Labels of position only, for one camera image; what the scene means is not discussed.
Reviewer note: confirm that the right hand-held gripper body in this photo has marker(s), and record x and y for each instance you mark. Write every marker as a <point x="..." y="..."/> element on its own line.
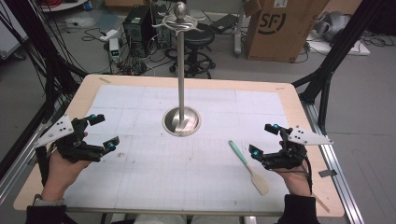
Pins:
<point x="289" y="157"/>

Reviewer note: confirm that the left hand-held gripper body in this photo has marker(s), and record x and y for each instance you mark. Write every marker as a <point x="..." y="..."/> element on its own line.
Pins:
<point x="63" y="127"/>

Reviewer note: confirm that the silver metal utensil stand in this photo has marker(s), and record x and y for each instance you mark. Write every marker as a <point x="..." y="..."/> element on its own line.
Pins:
<point x="181" y="77"/>

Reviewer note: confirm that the person's right hand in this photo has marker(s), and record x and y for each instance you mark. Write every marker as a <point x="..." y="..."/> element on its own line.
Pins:
<point x="295" y="182"/>

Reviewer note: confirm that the person's left hand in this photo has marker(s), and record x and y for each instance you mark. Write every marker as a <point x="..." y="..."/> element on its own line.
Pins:
<point x="60" y="174"/>

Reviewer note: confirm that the grey tape strip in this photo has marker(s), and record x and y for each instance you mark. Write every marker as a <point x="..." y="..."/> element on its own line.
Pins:
<point x="327" y="173"/>

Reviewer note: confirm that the thin wooden stick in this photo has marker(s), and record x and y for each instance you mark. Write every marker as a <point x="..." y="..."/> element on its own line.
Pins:
<point x="321" y="203"/>

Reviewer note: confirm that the white grid mat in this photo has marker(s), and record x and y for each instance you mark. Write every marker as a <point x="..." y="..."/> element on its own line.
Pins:
<point x="174" y="174"/>

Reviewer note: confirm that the small white device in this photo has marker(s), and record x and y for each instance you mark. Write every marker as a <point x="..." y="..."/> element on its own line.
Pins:
<point x="114" y="49"/>

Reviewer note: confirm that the white power strip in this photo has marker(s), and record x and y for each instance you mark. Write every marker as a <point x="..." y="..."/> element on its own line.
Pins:
<point x="108" y="35"/>

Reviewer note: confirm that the large cardboard box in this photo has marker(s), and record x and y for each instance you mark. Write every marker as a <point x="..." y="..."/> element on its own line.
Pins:
<point x="280" y="34"/>

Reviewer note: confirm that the black computer tower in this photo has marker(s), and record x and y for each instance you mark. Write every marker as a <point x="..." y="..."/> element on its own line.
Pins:
<point x="137" y="29"/>

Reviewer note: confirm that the black round stool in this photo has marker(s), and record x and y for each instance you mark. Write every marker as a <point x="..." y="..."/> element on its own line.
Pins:
<point x="199" y="40"/>

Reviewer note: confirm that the black flat laptop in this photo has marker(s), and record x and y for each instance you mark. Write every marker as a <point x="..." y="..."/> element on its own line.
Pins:
<point x="224" y="23"/>

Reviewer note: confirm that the white flat board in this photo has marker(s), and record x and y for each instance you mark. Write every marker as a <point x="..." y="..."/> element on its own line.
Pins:
<point x="358" y="49"/>

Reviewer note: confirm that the silver grey bag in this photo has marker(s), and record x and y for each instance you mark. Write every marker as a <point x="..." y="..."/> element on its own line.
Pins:
<point x="333" y="25"/>

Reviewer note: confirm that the aluminium rail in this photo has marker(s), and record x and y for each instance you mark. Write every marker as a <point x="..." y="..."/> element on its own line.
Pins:
<point x="21" y="161"/>
<point x="339" y="174"/>

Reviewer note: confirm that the black metal frame stand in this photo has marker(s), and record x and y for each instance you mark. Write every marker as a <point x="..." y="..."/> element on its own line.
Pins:
<point x="336" y="53"/>
<point x="40" y="53"/>

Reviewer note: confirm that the white upright post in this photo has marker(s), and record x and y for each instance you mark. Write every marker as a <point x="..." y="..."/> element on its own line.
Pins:
<point x="239" y="31"/>

